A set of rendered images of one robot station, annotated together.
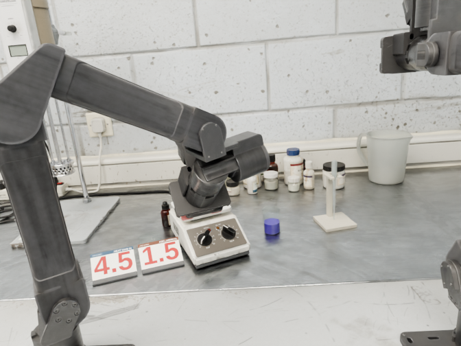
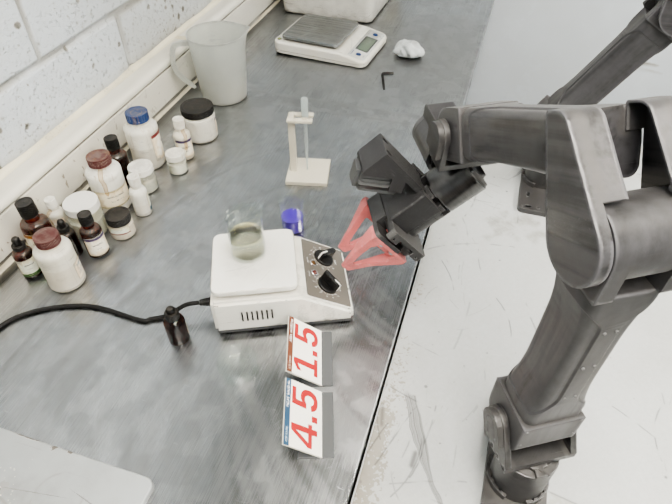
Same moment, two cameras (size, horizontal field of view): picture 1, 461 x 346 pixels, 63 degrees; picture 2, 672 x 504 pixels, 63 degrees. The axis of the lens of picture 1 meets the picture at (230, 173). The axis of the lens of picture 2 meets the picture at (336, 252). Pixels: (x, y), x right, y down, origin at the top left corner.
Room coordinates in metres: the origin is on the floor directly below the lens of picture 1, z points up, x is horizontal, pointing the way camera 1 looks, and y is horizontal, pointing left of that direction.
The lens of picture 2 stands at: (0.59, 0.59, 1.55)
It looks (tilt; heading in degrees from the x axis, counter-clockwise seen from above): 45 degrees down; 284
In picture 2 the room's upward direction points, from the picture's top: straight up
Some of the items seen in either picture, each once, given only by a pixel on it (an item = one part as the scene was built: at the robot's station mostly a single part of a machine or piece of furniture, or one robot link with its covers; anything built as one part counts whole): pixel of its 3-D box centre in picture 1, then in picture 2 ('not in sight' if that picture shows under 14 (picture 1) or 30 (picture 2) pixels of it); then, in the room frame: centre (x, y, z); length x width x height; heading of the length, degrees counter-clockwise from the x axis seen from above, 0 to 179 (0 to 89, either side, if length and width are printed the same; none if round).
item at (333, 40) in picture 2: not in sight; (331, 39); (0.96, -0.81, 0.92); 0.26 x 0.19 x 0.05; 172
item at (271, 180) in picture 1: (271, 180); (143, 177); (1.15, -0.13, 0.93); 0.05 x 0.05 x 0.05
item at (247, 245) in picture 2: not in sight; (247, 232); (0.86, 0.06, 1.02); 0.06 x 0.05 x 0.08; 61
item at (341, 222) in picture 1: (334, 199); (307, 145); (0.86, -0.25, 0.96); 0.08 x 0.08 x 0.13; 10
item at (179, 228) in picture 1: (205, 226); (274, 279); (0.82, 0.07, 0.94); 0.22 x 0.13 x 0.08; 21
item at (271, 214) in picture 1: (271, 220); (292, 214); (0.84, -0.09, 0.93); 0.04 x 0.04 x 0.06
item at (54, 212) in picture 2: not in sight; (56, 215); (1.23, 0.02, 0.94); 0.03 x 0.03 x 0.07
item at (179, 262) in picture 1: (160, 255); (310, 350); (0.74, 0.17, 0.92); 0.09 x 0.06 x 0.04; 106
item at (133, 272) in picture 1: (113, 265); (309, 416); (0.71, 0.26, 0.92); 0.09 x 0.06 x 0.04; 106
